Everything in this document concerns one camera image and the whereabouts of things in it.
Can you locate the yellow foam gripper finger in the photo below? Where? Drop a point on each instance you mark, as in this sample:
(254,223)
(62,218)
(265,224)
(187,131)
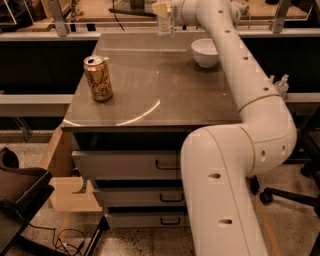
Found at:
(162,9)

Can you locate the middle grey drawer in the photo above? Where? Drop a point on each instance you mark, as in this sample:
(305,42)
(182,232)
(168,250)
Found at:
(140,196)

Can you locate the grey drawer cabinet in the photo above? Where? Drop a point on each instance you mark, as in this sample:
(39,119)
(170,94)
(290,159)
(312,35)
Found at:
(160,95)

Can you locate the gold soda can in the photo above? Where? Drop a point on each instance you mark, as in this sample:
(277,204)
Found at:
(98,78)

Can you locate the right clear pump bottle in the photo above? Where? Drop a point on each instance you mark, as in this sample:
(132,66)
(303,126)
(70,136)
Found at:
(282,85)

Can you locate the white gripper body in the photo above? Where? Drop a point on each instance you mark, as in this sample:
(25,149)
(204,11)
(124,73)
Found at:
(179,11)

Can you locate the clear plastic water bottle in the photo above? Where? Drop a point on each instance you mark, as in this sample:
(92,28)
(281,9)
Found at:
(165,27)

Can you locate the black chair base right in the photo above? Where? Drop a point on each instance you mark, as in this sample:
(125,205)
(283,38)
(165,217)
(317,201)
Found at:
(288,201)

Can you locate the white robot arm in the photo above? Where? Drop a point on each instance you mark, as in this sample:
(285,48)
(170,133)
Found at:
(217,160)

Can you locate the bottom grey drawer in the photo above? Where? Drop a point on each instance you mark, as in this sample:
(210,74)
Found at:
(138,220)

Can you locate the white ceramic bowl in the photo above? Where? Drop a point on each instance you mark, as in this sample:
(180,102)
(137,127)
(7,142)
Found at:
(204,52)

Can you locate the grey drawer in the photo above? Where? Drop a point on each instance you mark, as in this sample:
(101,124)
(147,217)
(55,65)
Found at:
(140,196)
(138,220)
(128,165)

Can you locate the dark office chair left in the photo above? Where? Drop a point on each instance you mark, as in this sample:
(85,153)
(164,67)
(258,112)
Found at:
(23,191)

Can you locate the top grey drawer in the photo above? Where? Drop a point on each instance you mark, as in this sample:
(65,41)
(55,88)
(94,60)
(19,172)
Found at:
(128,165)

